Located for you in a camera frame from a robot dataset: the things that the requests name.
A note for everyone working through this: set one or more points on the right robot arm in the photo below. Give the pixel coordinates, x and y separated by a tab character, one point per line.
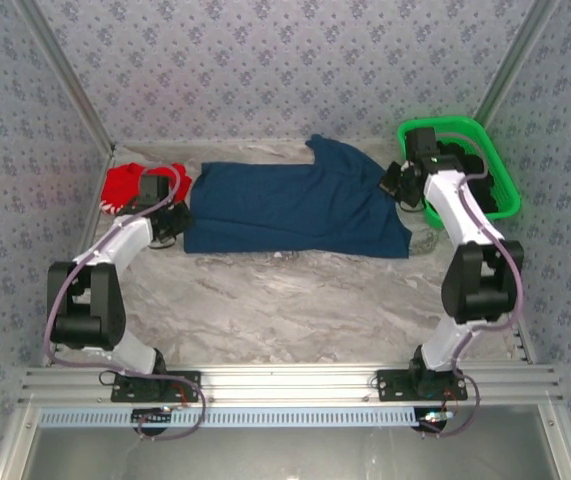
475	285

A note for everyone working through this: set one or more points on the dark blue t-shirt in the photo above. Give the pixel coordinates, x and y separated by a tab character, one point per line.
290	210

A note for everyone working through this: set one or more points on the green plastic basket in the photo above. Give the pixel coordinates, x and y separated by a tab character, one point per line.
502	170

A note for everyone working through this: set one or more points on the aluminium corner post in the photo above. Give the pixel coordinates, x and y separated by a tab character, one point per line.
74	85
516	60

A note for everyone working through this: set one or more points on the black clothes pile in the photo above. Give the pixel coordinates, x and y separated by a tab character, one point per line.
485	192

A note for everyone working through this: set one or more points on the aluminium front frame rail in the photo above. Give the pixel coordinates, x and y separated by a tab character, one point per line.
285	382

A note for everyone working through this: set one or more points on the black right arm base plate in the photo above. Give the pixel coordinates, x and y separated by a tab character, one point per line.
390	387

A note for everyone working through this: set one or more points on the small black controller board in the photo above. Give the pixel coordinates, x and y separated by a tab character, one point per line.
152	415
435	417

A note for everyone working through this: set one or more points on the aluminium side frame rail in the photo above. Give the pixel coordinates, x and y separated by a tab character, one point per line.
524	340
97	200

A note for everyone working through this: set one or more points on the grey metal panel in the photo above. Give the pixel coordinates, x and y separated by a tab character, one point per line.
285	455

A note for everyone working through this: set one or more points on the folded red t-shirt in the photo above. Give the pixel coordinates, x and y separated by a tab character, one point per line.
120	182

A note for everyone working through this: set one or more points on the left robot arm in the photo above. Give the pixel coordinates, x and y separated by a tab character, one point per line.
90	310

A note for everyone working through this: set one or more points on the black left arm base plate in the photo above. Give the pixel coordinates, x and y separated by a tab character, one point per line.
185	387

